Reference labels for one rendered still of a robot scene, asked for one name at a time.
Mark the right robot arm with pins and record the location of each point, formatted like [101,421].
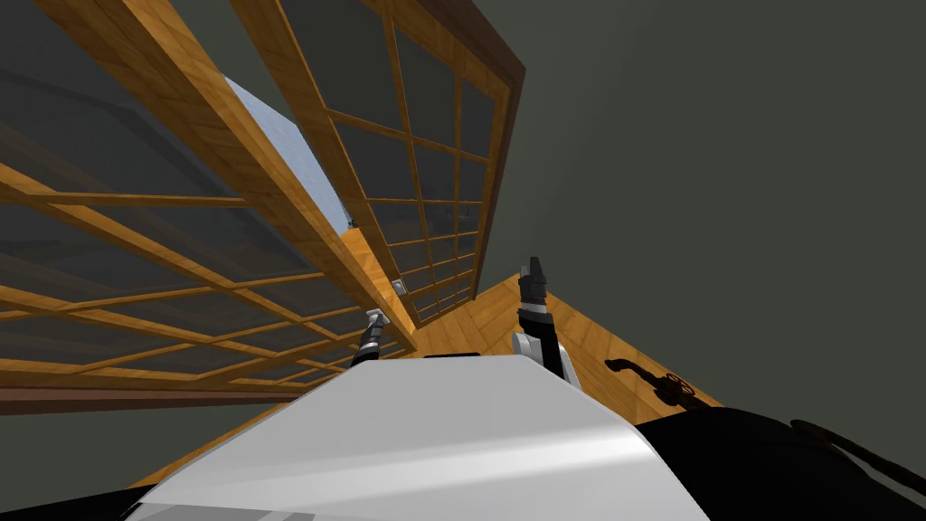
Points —
[544,344]

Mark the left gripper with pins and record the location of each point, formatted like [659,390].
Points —
[377,317]

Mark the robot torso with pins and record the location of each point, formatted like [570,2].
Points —
[434,434]

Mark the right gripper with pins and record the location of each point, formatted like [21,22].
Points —
[533,291]

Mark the wooden glass door leaf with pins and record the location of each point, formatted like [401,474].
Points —
[318,130]
[217,123]

